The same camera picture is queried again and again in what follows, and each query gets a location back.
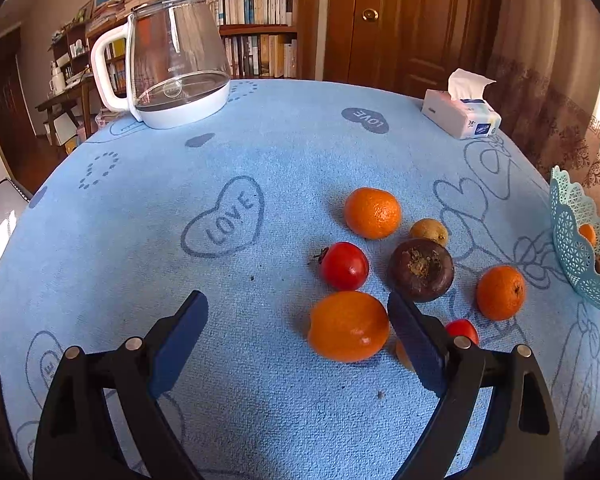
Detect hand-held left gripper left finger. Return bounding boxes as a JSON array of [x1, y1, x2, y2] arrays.
[[32, 290, 210, 480]]

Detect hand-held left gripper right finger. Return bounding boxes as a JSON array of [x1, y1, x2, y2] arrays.
[[386, 291, 566, 480]]

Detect small red tomato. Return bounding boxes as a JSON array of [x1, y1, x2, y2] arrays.
[[445, 318, 480, 346]]

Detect large oval orange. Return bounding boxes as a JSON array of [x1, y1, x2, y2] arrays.
[[308, 291, 391, 363]]

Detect dark purple mangosteen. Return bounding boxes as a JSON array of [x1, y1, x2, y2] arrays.
[[389, 238, 455, 303]]

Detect large red tomato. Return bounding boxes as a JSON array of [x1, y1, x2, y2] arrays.
[[314, 241, 370, 292]]

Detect light blue lattice fruit basket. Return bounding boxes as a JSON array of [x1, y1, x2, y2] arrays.
[[549, 165, 600, 315]]

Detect small orange kumquat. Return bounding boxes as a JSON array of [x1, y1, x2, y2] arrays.
[[395, 338, 417, 372]]

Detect small yellowish brown fruit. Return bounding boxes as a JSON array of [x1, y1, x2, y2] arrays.
[[409, 218, 450, 248]]

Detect grey stones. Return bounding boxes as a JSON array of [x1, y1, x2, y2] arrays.
[[0, 178, 33, 251]]

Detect white tissue pack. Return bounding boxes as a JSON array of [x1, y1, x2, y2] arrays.
[[421, 68, 502, 140]]

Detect wooden desk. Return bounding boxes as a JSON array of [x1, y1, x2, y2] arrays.
[[35, 76, 98, 147]]

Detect patterned beige curtain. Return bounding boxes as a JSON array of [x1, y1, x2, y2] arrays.
[[485, 0, 600, 221]]

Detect small wooden shelf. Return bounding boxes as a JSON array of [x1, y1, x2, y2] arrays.
[[49, 24, 92, 92]]

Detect brown wooden door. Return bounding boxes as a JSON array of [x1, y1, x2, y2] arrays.
[[324, 0, 506, 101]]

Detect wooden bookshelf with books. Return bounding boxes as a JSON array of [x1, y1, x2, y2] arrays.
[[85, 0, 321, 81]]

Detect glass kettle with white handle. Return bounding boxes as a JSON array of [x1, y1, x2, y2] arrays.
[[90, 0, 232, 130]]

